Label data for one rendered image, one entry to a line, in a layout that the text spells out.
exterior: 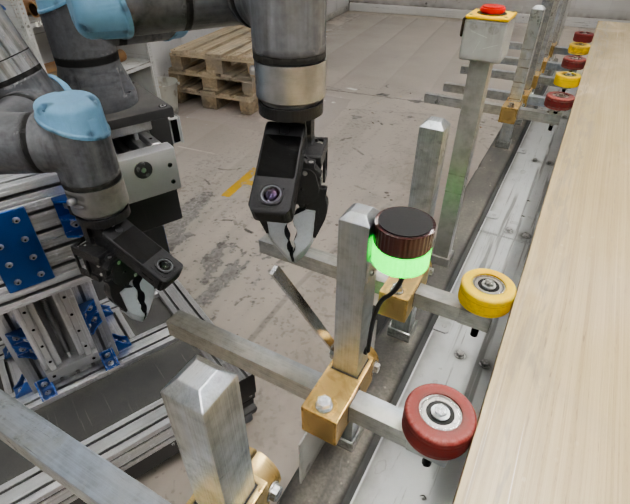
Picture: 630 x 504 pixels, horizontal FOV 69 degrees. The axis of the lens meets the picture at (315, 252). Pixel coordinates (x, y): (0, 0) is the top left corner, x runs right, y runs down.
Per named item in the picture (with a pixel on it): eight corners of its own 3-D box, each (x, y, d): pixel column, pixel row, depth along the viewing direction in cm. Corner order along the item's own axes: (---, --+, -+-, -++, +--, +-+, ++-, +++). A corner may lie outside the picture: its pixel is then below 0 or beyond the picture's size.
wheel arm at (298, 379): (169, 339, 71) (164, 320, 69) (184, 325, 74) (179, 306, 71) (444, 473, 54) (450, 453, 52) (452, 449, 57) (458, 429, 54)
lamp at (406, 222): (354, 369, 57) (365, 226, 44) (371, 340, 61) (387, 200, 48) (398, 389, 55) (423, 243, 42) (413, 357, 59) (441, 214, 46)
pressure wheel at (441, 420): (385, 474, 57) (394, 421, 50) (407, 424, 62) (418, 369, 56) (448, 507, 54) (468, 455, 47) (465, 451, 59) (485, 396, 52)
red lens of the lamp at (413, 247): (363, 247, 46) (364, 228, 44) (386, 218, 50) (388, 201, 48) (421, 265, 43) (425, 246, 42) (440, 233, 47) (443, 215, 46)
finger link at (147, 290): (136, 299, 80) (123, 257, 74) (162, 310, 78) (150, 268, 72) (122, 310, 78) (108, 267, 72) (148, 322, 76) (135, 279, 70)
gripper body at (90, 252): (119, 252, 76) (98, 187, 68) (158, 267, 72) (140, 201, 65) (80, 278, 70) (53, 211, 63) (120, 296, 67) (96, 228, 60)
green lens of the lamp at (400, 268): (361, 266, 47) (363, 249, 46) (384, 237, 51) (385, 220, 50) (418, 285, 45) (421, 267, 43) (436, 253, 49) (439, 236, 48)
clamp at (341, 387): (300, 429, 59) (300, 406, 56) (346, 358, 69) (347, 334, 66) (339, 449, 57) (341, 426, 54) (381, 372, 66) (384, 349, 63)
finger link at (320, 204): (328, 233, 58) (329, 170, 53) (326, 240, 57) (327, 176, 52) (291, 229, 59) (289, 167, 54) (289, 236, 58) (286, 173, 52)
